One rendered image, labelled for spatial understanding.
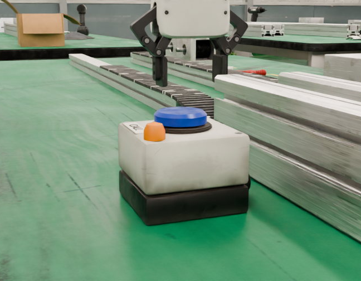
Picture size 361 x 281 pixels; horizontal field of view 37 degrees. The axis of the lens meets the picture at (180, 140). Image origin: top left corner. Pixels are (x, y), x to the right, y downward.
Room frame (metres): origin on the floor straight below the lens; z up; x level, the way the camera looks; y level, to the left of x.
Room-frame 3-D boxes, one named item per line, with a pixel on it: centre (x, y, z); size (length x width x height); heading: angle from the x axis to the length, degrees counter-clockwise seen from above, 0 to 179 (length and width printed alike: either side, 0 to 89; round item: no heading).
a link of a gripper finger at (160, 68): (0.73, 0.04, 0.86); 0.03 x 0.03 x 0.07; 20
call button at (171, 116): (0.40, 0.00, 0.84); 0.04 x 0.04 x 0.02
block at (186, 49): (1.59, -0.04, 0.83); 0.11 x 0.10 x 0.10; 114
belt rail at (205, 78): (1.27, -0.03, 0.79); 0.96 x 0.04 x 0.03; 20
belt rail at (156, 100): (1.20, 0.15, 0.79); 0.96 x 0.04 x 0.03; 20
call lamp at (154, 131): (0.37, 0.02, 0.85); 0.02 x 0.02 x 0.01
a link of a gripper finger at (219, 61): (0.76, -0.06, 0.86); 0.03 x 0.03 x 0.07; 20
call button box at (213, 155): (0.41, -0.01, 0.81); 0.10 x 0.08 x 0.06; 110
